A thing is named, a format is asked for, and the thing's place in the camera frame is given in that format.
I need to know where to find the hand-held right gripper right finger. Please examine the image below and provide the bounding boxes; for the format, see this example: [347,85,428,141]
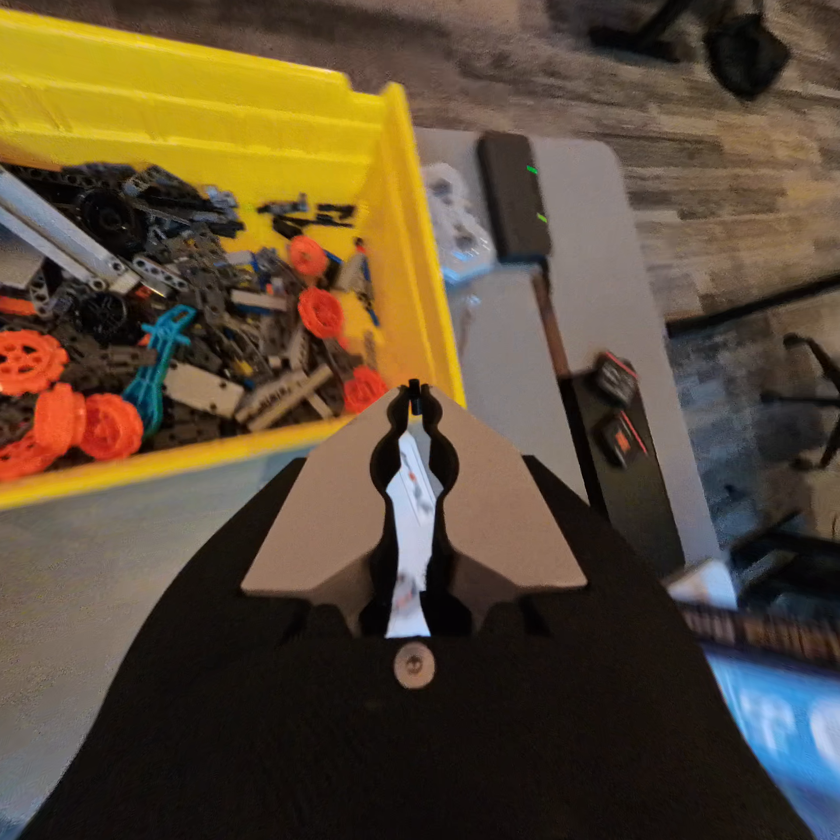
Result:
[424,386,588,620]

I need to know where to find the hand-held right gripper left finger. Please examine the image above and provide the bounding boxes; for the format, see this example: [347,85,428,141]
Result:
[241,388,403,634]

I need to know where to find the pile of building block parts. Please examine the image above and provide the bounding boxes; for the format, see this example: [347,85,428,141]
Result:
[0,161,391,481]

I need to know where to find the yellow plastic bin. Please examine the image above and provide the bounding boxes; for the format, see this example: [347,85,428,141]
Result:
[0,7,468,513]

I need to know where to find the black desk pad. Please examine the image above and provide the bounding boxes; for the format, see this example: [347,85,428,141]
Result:
[557,368,687,580]

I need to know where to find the grey desk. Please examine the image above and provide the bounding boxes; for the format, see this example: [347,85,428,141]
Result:
[0,125,723,840]

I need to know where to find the open instruction manual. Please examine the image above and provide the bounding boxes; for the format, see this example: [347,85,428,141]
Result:
[384,420,450,639]

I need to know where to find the small black battery pack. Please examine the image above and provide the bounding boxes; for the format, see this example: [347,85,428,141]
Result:
[590,351,641,406]
[600,409,652,468]

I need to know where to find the teal paddle piece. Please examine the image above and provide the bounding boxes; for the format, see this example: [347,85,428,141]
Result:
[120,305,199,435]

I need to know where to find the blue robot kit box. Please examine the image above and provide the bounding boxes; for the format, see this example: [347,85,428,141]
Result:
[667,558,840,804]

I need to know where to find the white remote controller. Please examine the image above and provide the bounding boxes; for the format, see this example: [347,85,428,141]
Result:
[420,161,498,286]

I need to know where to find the black rectangular power bank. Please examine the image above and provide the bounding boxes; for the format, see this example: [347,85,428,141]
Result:
[476,129,553,262]

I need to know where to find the black office chair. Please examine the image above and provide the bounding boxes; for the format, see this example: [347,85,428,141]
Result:
[759,331,840,469]

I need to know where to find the black bag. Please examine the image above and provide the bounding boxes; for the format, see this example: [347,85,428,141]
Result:
[701,0,794,101]

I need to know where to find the black cable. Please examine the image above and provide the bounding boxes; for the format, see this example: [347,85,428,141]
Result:
[531,259,573,383]

